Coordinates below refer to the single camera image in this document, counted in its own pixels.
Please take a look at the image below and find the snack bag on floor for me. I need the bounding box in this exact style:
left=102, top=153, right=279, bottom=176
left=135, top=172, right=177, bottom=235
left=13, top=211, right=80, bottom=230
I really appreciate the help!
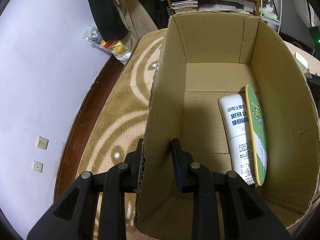
left=82, top=24, right=131, bottom=65

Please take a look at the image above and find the black hanging coat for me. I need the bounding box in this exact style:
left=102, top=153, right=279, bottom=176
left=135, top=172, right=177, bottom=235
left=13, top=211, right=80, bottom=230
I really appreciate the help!
left=88, top=0, right=129, bottom=41

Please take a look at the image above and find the white square charger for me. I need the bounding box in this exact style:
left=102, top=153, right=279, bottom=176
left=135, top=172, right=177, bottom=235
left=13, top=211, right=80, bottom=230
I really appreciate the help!
left=295, top=52, right=309, bottom=73

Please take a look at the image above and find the wall socket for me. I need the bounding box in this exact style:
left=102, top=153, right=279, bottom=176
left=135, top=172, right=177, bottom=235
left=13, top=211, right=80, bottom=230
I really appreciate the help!
left=36, top=136, right=49, bottom=150
left=32, top=161, right=43, bottom=173

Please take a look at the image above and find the white printed tube bottle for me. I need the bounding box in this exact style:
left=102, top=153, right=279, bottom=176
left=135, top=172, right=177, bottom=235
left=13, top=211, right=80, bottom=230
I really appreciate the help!
left=218, top=94, right=255, bottom=185

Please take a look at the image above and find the lower wall socket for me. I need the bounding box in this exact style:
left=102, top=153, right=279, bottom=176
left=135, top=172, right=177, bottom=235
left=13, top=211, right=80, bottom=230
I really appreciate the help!
left=32, top=161, right=43, bottom=173

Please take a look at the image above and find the brown cardboard box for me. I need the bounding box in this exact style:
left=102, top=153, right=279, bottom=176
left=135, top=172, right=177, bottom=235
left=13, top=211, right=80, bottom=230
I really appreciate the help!
left=136, top=11, right=319, bottom=239

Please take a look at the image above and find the beige patterned plush blanket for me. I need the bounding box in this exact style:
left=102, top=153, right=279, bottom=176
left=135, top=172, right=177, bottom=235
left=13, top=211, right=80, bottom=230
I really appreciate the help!
left=75, top=28, right=171, bottom=240

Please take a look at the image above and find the white rolling cart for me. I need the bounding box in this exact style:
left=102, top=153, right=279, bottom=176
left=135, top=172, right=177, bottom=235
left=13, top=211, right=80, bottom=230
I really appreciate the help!
left=259, top=0, right=283, bottom=33

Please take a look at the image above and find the green oval board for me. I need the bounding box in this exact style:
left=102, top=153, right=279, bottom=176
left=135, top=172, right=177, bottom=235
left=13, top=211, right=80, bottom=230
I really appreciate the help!
left=245, top=85, right=267, bottom=186

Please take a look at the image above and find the stack of books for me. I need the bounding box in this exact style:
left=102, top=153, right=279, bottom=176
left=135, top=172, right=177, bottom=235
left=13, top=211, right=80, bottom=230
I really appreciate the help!
left=171, top=0, right=255, bottom=14

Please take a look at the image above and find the upper wall socket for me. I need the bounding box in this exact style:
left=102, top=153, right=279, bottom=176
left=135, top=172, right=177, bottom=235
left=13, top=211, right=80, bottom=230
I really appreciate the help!
left=36, top=136, right=49, bottom=150

